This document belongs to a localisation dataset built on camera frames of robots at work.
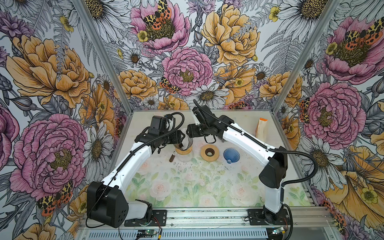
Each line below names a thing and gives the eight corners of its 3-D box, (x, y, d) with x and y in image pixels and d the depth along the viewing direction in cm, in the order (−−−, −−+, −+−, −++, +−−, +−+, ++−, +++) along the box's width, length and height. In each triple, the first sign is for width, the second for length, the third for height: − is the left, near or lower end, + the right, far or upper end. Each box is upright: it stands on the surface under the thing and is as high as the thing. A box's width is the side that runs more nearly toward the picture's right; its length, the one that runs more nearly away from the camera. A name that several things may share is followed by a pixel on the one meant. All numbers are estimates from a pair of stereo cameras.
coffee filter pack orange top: (253, 141, 106) (259, 130, 97) (253, 128, 114) (258, 117, 104) (264, 143, 105) (270, 132, 96) (263, 130, 113) (269, 119, 103)
